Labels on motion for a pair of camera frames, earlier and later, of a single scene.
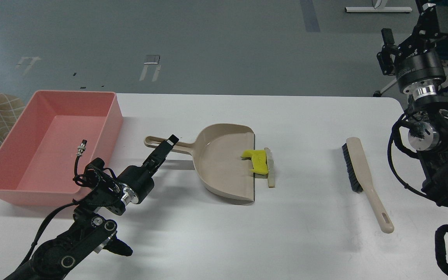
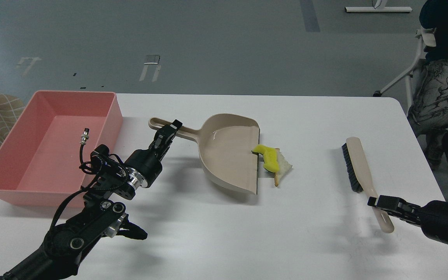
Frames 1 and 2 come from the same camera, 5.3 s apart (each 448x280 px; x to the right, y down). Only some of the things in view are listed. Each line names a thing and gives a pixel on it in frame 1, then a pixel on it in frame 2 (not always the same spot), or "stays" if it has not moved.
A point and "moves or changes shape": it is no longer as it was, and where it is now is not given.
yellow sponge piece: [258, 160] to [270, 161]
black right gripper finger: [388, 39] to [406, 216]
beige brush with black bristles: [360, 181] stays
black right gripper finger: [385, 60] to [392, 202]
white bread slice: [270, 162] to [284, 166]
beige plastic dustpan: [217, 151] moves or changes shape
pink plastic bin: [63, 130] stays
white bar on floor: [379, 9] stays
